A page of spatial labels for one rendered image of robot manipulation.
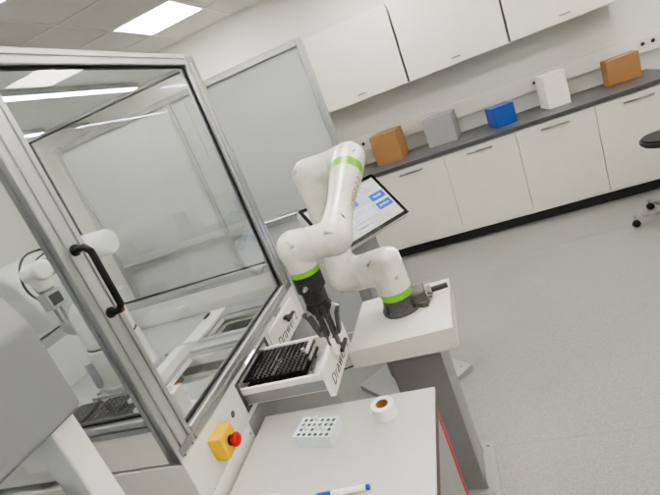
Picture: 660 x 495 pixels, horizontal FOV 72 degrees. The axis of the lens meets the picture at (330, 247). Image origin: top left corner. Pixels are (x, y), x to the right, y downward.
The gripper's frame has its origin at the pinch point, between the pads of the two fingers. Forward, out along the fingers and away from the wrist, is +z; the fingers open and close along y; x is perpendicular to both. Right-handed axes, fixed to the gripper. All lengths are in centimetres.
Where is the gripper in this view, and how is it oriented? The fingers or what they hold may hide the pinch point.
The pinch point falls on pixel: (335, 344)
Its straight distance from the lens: 148.3
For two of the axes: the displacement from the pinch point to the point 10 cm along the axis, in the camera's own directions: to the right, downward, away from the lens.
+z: 3.5, 8.9, 2.8
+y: 9.1, -2.7, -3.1
